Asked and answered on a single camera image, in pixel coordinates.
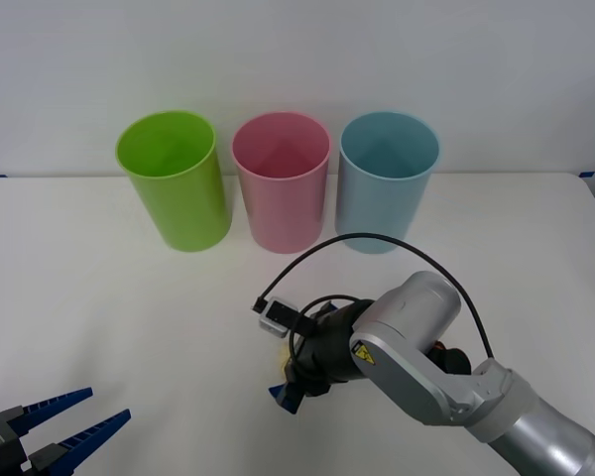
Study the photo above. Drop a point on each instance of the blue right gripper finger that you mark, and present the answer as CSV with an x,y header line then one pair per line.
x,y
287,397
328,307

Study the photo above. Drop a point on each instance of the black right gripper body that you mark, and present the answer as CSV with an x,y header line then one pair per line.
x,y
315,357

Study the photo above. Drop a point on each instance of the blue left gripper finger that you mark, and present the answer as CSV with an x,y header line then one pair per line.
x,y
44,409
74,446

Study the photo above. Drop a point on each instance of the yellow plastic bag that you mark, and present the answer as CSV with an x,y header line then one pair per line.
x,y
281,361

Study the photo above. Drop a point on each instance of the silver and black right arm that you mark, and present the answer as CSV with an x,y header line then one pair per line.
x,y
476,396

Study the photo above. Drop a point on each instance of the pink plastic bin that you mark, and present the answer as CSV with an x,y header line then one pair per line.
x,y
285,213

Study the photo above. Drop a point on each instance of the pale blue plastic bin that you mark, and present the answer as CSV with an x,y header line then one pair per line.
x,y
377,208

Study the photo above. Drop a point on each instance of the green plastic bin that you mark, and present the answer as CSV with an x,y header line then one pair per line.
x,y
188,208

